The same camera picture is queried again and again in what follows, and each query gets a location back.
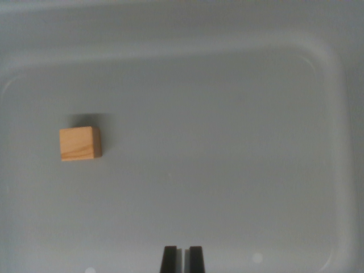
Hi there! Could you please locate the wooden cube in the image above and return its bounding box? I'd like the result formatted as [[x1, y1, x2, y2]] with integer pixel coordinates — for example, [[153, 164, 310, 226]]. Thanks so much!
[[59, 126, 103, 162]]

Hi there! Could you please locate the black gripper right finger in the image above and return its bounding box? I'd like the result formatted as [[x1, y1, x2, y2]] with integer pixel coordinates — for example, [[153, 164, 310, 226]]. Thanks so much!
[[184, 246, 206, 273]]

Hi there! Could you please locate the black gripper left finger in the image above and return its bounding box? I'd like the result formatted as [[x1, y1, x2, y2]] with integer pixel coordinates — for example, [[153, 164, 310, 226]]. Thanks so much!
[[160, 245, 184, 273]]

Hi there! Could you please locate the grey plastic tray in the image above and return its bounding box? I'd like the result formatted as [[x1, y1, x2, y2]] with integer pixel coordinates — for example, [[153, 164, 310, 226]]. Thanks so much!
[[0, 0, 364, 273]]

